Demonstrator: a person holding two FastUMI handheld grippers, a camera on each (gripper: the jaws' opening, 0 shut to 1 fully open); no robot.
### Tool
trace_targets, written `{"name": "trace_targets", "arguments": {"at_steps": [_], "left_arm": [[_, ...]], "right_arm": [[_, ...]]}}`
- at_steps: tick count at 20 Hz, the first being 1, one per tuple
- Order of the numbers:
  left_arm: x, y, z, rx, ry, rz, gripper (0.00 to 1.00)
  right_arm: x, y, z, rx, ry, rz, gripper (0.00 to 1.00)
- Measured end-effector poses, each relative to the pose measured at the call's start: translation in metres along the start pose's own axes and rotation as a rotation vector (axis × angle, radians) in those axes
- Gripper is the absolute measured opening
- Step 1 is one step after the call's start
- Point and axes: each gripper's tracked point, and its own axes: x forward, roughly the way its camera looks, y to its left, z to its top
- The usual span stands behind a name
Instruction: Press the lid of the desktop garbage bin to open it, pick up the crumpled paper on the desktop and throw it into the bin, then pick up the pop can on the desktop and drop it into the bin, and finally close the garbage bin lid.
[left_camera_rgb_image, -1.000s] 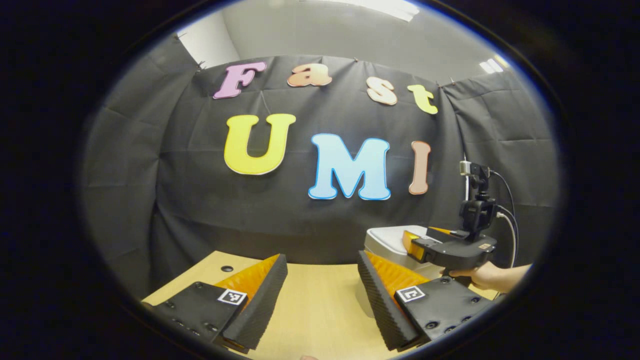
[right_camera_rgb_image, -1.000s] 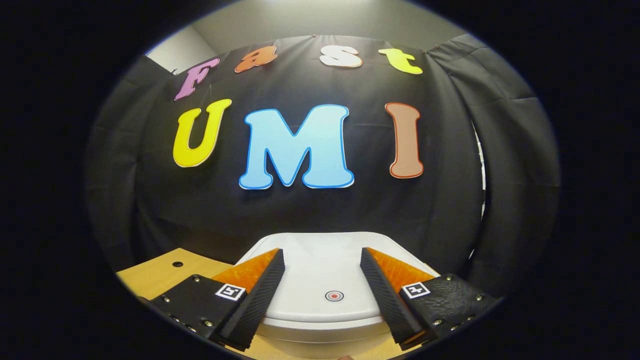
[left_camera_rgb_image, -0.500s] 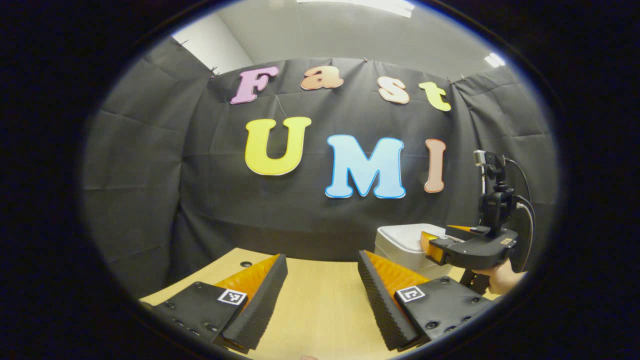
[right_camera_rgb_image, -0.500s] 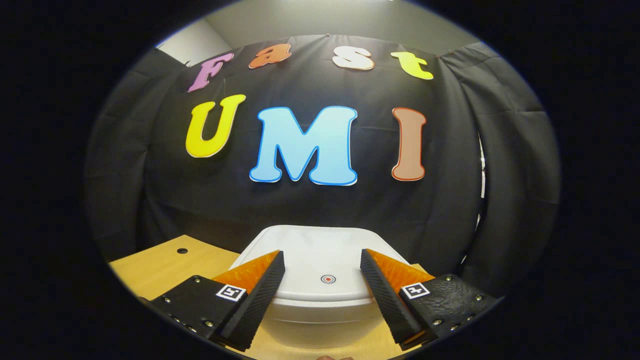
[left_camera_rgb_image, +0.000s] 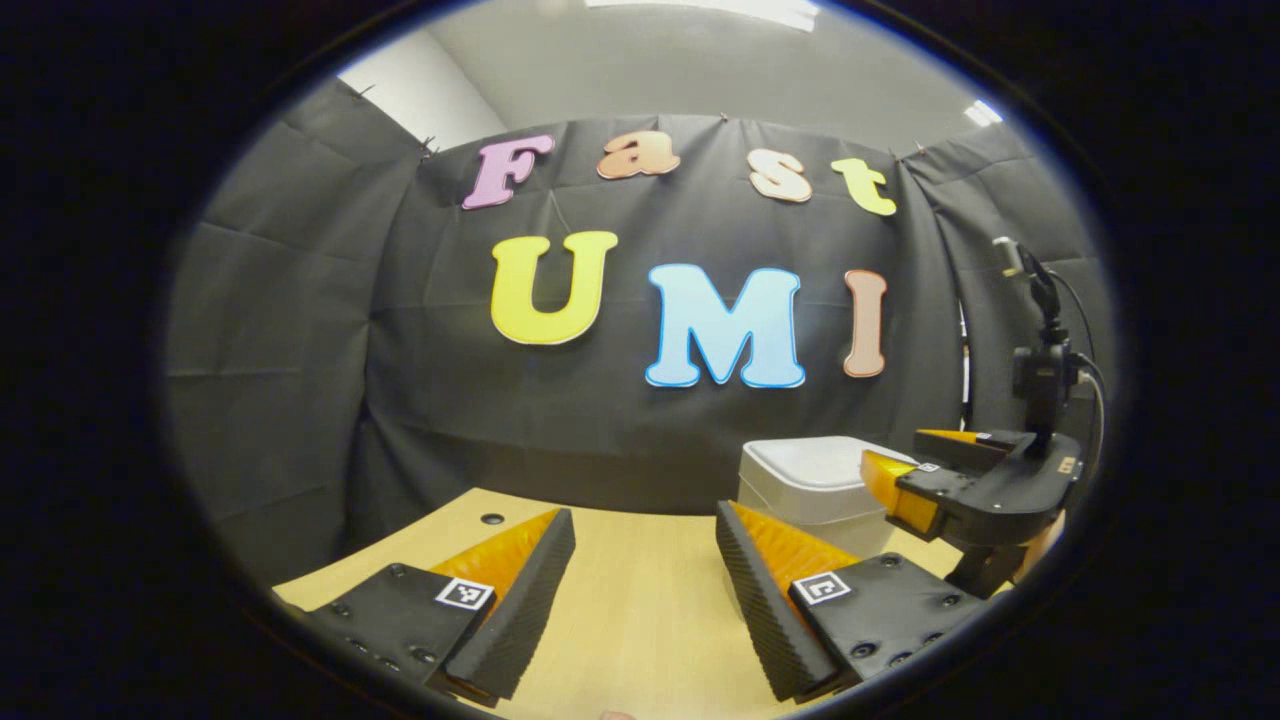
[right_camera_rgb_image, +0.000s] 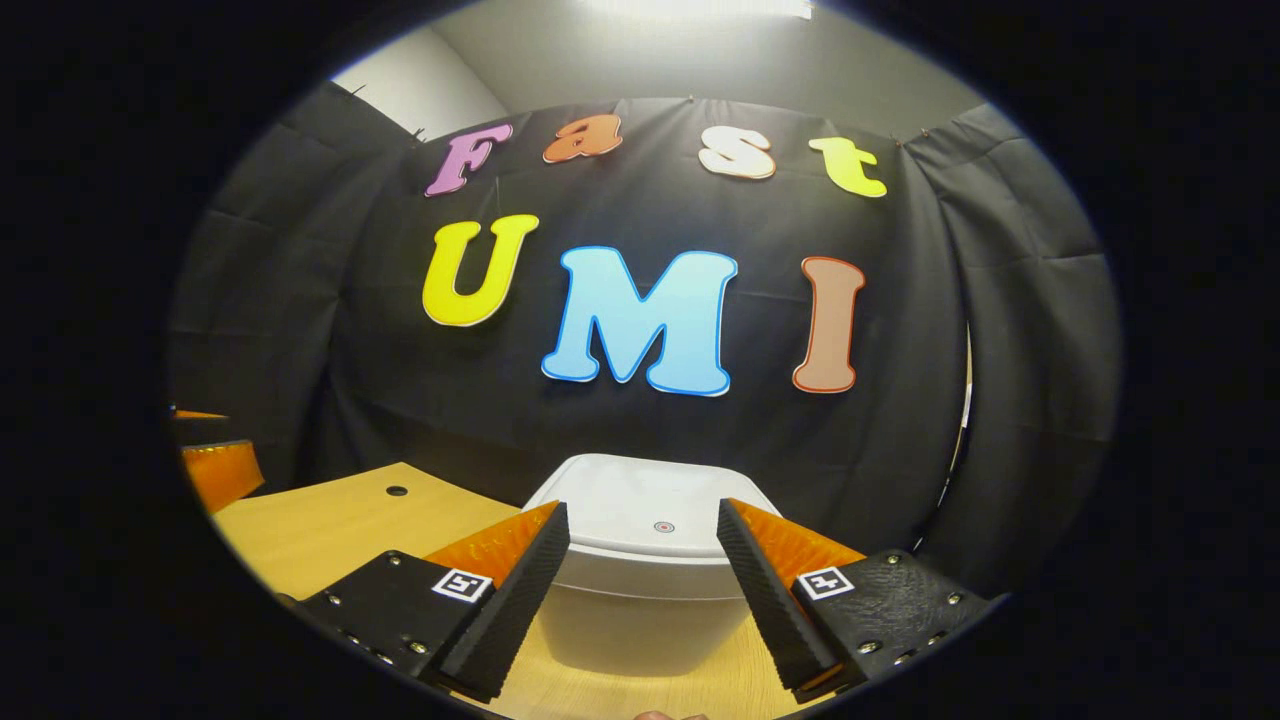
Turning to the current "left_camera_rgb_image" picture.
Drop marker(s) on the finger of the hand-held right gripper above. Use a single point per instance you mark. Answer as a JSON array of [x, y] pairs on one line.
[[950, 436], [885, 490]]

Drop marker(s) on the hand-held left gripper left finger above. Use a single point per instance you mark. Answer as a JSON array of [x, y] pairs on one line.
[[520, 610]]

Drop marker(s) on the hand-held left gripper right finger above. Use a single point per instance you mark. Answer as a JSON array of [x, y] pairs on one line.
[[765, 610]]

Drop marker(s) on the grey desktop garbage bin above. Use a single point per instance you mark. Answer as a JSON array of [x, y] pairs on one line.
[[800, 480]]

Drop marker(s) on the wooden desktop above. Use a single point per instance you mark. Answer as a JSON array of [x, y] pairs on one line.
[[640, 620]]

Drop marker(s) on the black backdrop cloth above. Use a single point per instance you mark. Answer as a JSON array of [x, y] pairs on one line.
[[350, 400]]

